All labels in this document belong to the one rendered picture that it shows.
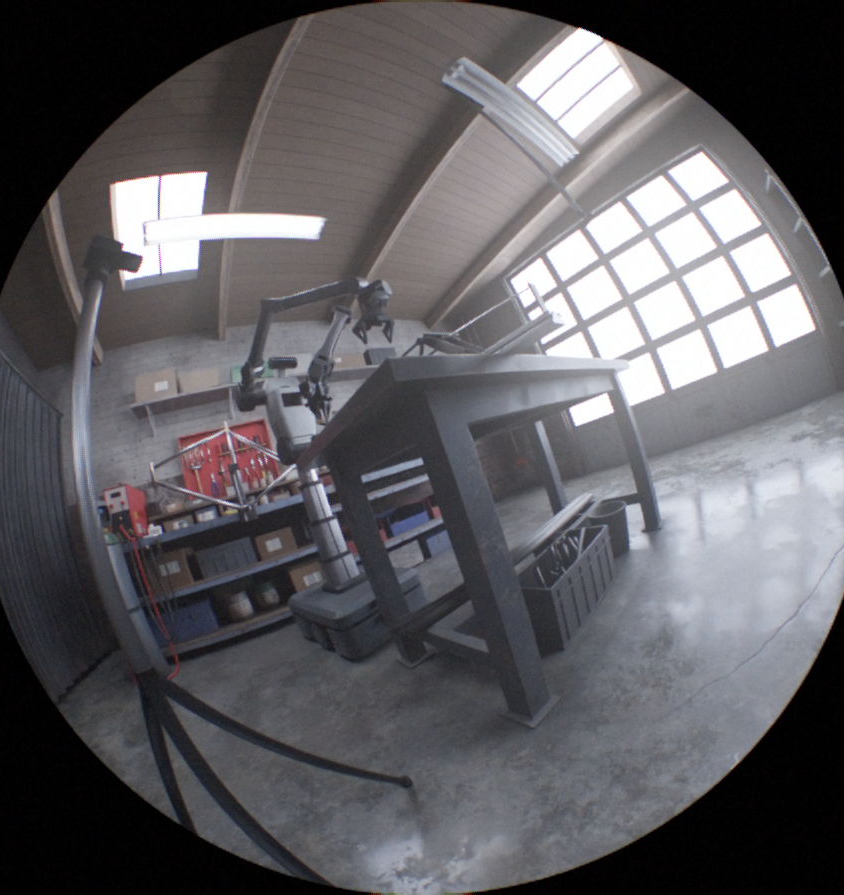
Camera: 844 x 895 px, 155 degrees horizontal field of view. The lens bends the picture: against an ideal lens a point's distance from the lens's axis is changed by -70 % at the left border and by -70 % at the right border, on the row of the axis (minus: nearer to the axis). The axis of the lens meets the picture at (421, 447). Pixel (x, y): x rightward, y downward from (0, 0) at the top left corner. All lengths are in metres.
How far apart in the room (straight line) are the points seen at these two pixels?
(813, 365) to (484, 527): 3.66
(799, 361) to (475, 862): 3.89
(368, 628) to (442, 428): 1.02
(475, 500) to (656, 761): 0.69
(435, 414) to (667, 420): 3.28
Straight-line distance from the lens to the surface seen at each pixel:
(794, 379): 3.79
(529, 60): 2.78
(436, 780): 0.86
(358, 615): 1.37
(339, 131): 2.54
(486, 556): 0.62
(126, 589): 2.09
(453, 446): 0.60
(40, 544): 2.80
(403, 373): 0.51
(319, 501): 1.60
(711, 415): 3.66
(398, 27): 2.50
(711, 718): 0.84
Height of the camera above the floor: 0.68
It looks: 5 degrees up
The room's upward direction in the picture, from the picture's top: 19 degrees counter-clockwise
